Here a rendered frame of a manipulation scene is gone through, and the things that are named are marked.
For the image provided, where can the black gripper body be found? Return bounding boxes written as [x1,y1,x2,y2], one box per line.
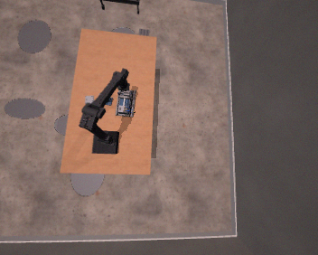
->
[117,83,130,91]

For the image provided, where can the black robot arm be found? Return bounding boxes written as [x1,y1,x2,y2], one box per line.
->
[79,69,129,146]

